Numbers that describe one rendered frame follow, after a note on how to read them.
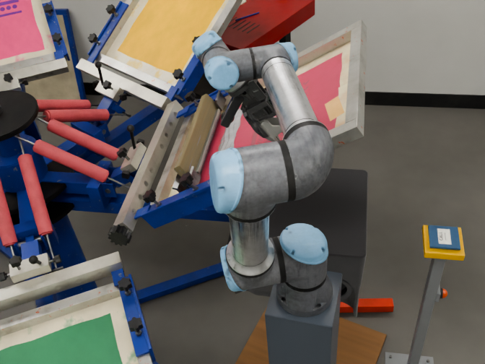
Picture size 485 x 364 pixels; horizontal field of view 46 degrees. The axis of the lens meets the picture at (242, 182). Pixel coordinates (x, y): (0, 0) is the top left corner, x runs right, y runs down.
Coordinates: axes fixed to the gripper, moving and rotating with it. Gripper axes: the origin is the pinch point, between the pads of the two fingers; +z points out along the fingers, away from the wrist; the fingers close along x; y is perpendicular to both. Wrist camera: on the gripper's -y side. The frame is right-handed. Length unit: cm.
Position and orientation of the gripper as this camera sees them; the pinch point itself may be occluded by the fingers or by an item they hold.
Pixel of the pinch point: (274, 139)
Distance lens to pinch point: 159.7
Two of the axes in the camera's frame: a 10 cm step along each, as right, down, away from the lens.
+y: 7.9, -3.4, -5.1
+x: 1.7, -6.8, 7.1
